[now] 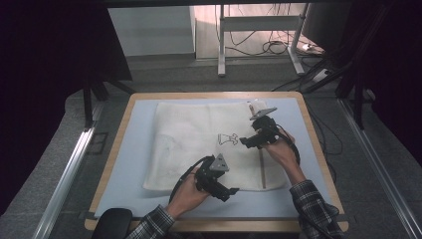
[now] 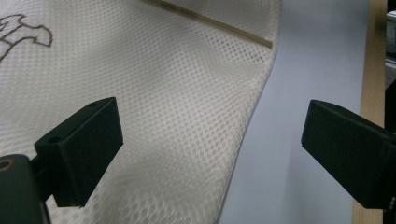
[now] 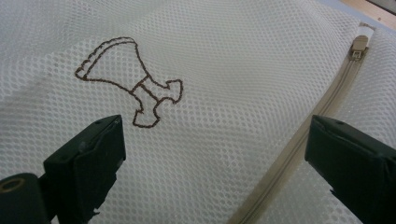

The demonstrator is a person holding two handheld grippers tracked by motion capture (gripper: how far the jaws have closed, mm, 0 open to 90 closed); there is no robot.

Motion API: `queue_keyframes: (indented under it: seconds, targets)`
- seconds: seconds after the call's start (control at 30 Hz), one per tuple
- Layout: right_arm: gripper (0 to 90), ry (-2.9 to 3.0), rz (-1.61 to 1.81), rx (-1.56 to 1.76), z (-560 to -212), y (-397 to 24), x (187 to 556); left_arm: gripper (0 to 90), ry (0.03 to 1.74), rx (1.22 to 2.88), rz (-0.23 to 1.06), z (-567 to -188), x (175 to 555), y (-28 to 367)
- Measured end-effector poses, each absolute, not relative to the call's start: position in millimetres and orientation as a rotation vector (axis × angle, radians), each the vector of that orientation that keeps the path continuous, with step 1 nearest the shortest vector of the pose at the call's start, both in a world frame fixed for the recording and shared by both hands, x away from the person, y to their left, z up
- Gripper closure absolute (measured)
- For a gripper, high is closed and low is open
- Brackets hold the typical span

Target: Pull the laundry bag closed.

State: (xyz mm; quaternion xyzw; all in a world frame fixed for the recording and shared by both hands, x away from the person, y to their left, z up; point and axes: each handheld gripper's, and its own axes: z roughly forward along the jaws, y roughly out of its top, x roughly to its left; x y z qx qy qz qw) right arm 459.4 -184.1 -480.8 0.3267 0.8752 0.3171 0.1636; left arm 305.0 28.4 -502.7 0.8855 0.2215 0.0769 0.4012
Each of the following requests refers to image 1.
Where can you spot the aluminium floor rail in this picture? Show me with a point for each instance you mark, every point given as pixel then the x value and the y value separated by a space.
pixel 64 179
pixel 381 166

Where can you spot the person's left hand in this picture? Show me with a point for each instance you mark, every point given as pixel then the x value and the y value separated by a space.
pixel 185 195

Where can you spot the white power strip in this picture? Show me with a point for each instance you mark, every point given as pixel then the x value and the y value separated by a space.
pixel 321 75

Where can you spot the light blue table mat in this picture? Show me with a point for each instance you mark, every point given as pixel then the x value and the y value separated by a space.
pixel 132 186

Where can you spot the person's right hand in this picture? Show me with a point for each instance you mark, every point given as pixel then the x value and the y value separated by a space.
pixel 283 154

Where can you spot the dark monitor panel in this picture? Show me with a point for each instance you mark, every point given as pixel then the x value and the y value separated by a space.
pixel 326 26

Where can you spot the white mesh laundry bag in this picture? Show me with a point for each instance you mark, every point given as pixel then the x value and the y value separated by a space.
pixel 189 142

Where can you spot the black metal stand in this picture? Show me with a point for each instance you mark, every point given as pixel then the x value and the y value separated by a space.
pixel 88 103
pixel 357 99

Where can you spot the black chair armrest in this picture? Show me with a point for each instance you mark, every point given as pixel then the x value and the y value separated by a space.
pixel 111 224

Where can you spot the white metal desk frame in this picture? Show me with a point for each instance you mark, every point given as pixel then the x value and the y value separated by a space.
pixel 258 23

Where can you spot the white cabinet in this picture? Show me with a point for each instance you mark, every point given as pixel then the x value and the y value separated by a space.
pixel 151 30

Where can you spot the wooden table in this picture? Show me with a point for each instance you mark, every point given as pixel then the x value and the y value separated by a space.
pixel 215 226

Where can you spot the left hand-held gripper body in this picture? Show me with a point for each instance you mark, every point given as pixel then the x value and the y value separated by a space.
pixel 210 181

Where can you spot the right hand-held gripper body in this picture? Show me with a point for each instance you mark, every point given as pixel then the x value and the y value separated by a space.
pixel 263 131

